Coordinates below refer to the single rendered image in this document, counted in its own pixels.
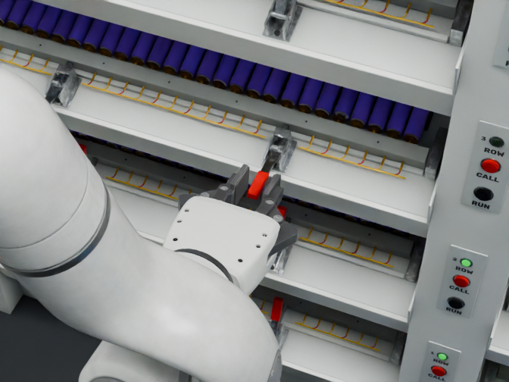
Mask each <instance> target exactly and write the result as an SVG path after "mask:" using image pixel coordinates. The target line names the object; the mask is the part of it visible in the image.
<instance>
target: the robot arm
mask: <svg viewBox="0 0 509 382"><path fill-rule="evenodd" d="M249 171H250V167H249V166H248V165H247V164H243V165H242V166H241V168H240V169H239V171H238V173H237V174H236V173H233V174H232V176H231V177H230V178H229V180H228V181H227V183H226V184H220V185H219V186H218V188H217V189H215V190H211V191H207V192H203V193H200V194H199V195H197V194H181V195H179V197H178V210H179V214H178V215H177V216H176V218H175V220H174V222H173V224H172V226H171V228H170V230H169V232H168V234H167V236H166V239H165V241H164V244H163V246H160V245H158V244H156V243H153V242H152V241H150V240H147V239H146V238H144V237H142V236H140V235H139V234H138V233H137V232H136V230H135V228H134V227H133V225H132V224H131V223H130V221H129V219H128V218H127V217H126V215H125V214H124V212H123V210H122V209H121V207H120V206H119V205H118V203H117V201H116V200H115V198H114V197H113V196H112V194H111V192H110V190H109V189H108V188H107V186H106V185H105V183H104V181H103V180H102V178H101V177H100V176H99V174H98V172H97V171H96V169H95V168H94V167H93V166H92V164H91V162H90V161H89V159H88V158H87V157H86V155H85V154H84V152H83V150H82V149H81V148H80V146H79V145H78V143H77V141H76V140H75V139H74V137H73V136H72V134H71V133H70V131H69V130H68V129H67V127H66V126H65V125H64V123H63V121H62V120H61V119H60V118H59V116H58V115H57V113H56V112H55V110H54V109H53V107H52V106H51V105H50V104H49V103H48V101H47V100H46V99H45V98H44V97H43V96H42V94H41V93H40V92H39V91H38V90H37V89H36V88H35V87H34V86H33V85H31V84H30V83H29V82H28V81H26V80H25V79H24V78H22V77H21V76H19V75H17V74H16V73H14V72H12V71H10V70H7V69H4V68H2V67H0V264H1V265H2V266H3V267H4V268H5V269H6V270H7V271H8V272H9V273H10V274H11V275H12V276H13V277H14V278H15V279H16V280H17V281H18V282H20V283H21V284H22V285H23V286H24V287H25V288H26V289H27V290H28V291H29V292H30V293H31V294H32V295H33V296H34V297H35V298H36V299H37V300H38V301H39V302H40V303H41V304H42V305H43V306H44V307H45V308H46V309H47V310H49V311H50V312H51V313H52V314H53V315H54V316H55V317H56V318H58V319H59V320H60V321H62V322H64V323H65V324H67V325H68V326H70V327H72V328H74V329H76V330H78V331H80V332H82V333H85V334H87V335H90V336H91V337H95V338H97V339H100V340H102V342H101V343H100V345H99V346H98V348H97V349H96V350H95V352H94V353H93V355H92V356H91V358H90V359H89V360H88V362H87V363H86V365H85V366H84V368H83V369H82V371H81V373H80V377H79V382H280V381H281V372H282V363H283V361H282V357H281V353H280V349H279V344H278V342H277V339H276V337H275V334H274V332H273V330H272V328H271V326H270V325H269V323H268V322H267V319H266V318H265V317H264V315H263V314H262V312H261V310H260V309H259V308H258V307H257V306H256V304H255V303H254V302H253V301H252V299H251V298H250V297H249V295H250V294H251V293H252V292H253V291H254V289H255V288H256V287H257V286H258V284H259V283H260V282H261V281H262V279H263V278H264V276H265V275H266V273H267V272H268V271H269V270H270V268H271V266H272V264H273V263H274V261H275V259H276V255H277V253H278V252H279V251H281V250H283V249H284V248H286V247H288V246H290V245H292V244H294V243H296V241H297V237H298V230H297V229H295V228H294V227H293V226H292V225H291V224H290V223H288V222H285V221H284V220H283V216H282V215H281V214H280V212H279V210H278V209H277V206H278V205H279V203H280V201H281V200H282V197H283V192H284V188H283V187H281V186H280V181H281V174H274V175H273V176H272V178H271V180H270V182H269V183H268V184H267V186H266V188H265V190H264V191H263V193H262V197H261V204H260V205H259V206H258V208H257V209H256V210H255V211H251V210H248V209H246V208H241V207H239V206H236V205H237V204H238V202H239V200H240V199H241V198H242V196H243V194H244V193H245V191H246V190H247V188H248V179H249Z"/></svg>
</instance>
